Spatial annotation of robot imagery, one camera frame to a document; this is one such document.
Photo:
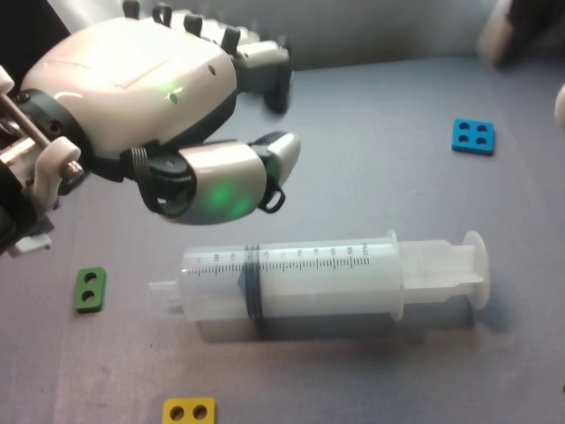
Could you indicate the green two-hole block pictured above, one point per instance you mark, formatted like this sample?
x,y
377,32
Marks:
x,y
90,290

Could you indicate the blue four-hole block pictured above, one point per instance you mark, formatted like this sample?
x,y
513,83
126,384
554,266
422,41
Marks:
x,y
473,137

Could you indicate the white plastic jar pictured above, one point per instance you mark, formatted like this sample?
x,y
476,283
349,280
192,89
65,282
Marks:
x,y
326,282

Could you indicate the yellow two-hole block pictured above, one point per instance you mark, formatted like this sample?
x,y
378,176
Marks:
x,y
189,413

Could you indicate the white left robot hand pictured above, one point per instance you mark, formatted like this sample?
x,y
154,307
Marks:
x,y
132,88

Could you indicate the grey table cloth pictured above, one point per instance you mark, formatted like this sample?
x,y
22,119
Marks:
x,y
397,185

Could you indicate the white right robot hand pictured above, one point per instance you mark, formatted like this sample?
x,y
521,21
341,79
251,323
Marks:
x,y
529,26

